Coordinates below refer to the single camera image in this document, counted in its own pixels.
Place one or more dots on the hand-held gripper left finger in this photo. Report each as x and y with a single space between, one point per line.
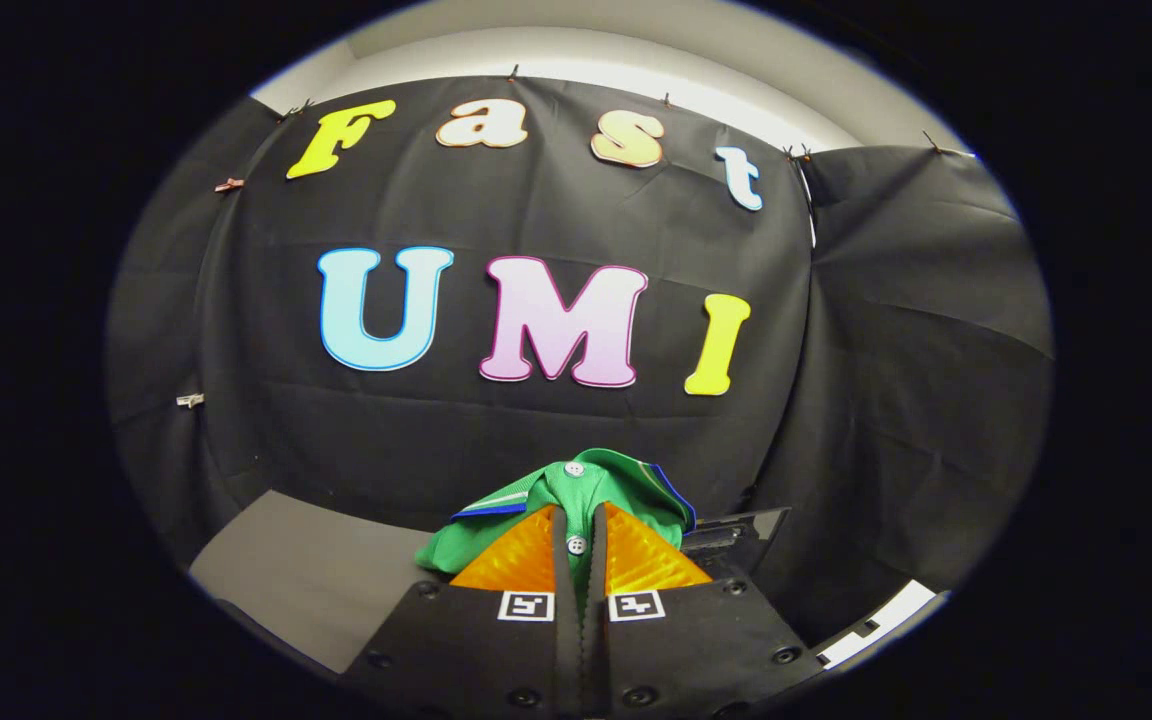
564 640

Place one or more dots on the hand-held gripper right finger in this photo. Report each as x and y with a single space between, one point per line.
598 640

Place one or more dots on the green polo shirt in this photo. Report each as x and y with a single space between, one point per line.
576 490

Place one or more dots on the black backdrop cloth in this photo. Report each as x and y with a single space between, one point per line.
436 430

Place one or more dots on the white board with black marks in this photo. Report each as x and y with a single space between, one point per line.
881 620

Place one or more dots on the silver cloth clip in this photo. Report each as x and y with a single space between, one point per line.
190 400

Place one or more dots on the pink cloth clip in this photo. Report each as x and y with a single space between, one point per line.
229 185

